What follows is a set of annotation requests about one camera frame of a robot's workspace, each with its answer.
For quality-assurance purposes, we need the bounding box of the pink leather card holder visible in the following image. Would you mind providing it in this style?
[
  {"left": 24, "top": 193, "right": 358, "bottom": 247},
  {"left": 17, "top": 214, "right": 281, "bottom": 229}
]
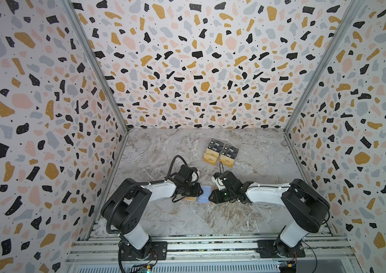
[{"left": 195, "top": 185, "right": 214, "bottom": 205}]

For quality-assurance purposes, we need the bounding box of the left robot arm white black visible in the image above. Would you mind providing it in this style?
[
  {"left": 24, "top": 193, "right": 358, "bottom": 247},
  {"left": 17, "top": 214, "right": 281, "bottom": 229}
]
[{"left": 101, "top": 164, "right": 203, "bottom": 252}]

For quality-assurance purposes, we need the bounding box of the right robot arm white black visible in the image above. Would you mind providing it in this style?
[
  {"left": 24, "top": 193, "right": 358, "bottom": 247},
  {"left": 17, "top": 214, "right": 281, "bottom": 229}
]
[{"left": 208, "top": 171, "right": 330, "bottom": 258}]

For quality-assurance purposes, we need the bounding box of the black card top right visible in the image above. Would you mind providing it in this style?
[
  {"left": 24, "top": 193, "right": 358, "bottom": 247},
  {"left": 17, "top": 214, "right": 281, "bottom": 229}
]
[{"left": 222, "top": 144, "right": 239, "bottom": 159}]

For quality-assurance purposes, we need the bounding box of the black card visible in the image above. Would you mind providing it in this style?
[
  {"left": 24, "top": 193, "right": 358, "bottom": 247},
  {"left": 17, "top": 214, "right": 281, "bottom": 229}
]
[
  {"left": 207, "top": 138, "right": 225, "bottom": 154},
  {"left": 222, "top": 144, "right": 239, "bottom": 159}
]

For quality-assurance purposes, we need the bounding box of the clear acrylic card tray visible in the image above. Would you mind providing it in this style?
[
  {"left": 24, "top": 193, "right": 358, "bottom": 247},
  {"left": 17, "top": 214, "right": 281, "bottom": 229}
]
[{"left": 217, "top": 152, "right": 236, "bottom": 168}]

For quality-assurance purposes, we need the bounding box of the black card top left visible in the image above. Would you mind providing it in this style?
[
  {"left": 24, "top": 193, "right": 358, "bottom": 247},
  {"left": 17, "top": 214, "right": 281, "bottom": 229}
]
[{"left": 207, "top": 138, "right": 225, "bottom": 154}]

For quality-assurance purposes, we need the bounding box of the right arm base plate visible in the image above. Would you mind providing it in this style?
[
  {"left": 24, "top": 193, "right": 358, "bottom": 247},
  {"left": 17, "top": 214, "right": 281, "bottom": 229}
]
[{"left": 256, "top": 238, "right": 305, "bottom": 259}]

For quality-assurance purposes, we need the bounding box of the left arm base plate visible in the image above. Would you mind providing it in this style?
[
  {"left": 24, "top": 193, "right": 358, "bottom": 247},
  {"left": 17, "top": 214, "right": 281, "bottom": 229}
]
[{"left": 119, "top": 240, "right": 168, "bottom": 262}]

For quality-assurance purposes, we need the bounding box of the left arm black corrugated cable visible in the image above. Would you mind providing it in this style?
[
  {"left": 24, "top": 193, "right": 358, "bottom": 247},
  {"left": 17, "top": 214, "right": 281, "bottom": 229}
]
[{"left": 105, "top": 155, "right": 194, "bottom": 236}]

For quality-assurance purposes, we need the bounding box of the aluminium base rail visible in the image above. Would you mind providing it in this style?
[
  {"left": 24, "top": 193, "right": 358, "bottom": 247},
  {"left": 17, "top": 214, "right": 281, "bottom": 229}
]
[{"left": 65, "top": 234, "right": 362, "bottom": 273}]

